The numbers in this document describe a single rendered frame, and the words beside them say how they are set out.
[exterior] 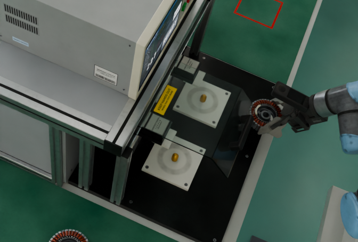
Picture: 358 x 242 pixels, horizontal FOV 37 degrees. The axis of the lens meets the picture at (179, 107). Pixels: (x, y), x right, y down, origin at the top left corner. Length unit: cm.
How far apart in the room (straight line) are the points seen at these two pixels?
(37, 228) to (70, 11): 64
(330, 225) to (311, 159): 104
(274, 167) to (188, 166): 106
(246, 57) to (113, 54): 83
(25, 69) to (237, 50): 87
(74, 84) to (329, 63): 204
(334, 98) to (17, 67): 84
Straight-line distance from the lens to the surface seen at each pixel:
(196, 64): 168
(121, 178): 142
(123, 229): 157
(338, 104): 155
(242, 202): 167
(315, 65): 310
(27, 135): 147
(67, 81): 135
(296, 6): 222
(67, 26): 125
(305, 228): 257
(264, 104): 173
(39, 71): 137
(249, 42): 202
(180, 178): 162
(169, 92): 142
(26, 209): 159
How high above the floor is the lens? 221
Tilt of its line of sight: 55 degrees down
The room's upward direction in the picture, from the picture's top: 17 degrees clockwise
